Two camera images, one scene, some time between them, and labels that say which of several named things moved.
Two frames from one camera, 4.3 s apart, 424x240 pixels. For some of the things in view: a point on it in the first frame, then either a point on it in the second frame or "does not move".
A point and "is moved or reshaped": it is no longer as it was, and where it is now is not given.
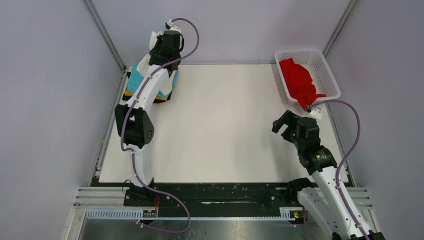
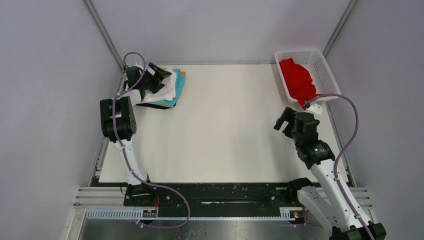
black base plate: (255, 196) does not move
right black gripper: (288, 118) does not move
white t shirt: (167, 86) is moved or reshaped
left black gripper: (154, 50) -> (156, 78)
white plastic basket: (313, 60) does not move
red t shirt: (299, 82) does not move
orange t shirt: (126, 93) -> (182, 73)
